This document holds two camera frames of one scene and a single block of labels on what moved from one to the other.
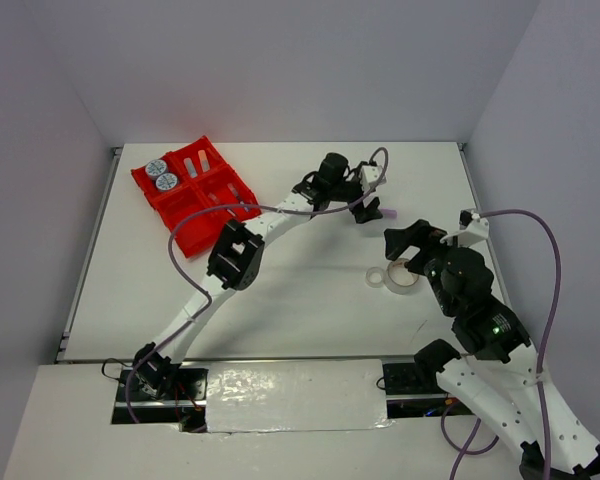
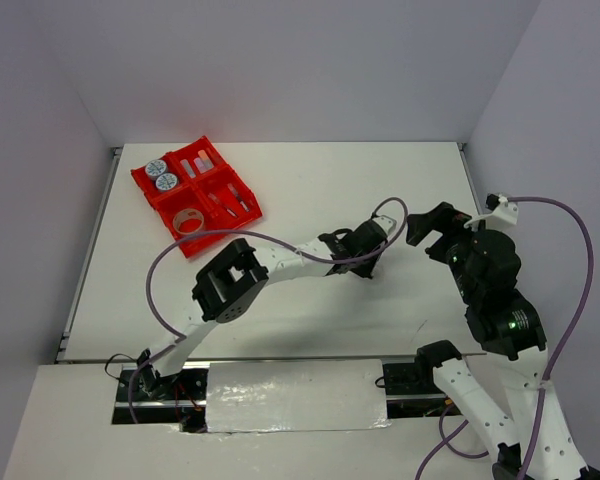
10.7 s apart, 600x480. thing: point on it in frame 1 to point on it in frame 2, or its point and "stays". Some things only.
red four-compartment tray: [194, 176] stays
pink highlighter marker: [389, 213] to [199, 164]
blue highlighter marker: [190, 168] stays
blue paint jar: [166, 181] stays
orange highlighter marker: [204, 162] stays
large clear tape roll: [398, 279] to [185, 214]
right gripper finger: [430, 230] to [447, 213]
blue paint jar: [154, 168] stays
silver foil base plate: [296, 395] stays
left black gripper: [369, 212] to [366, 270]
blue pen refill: [233, 190] stays
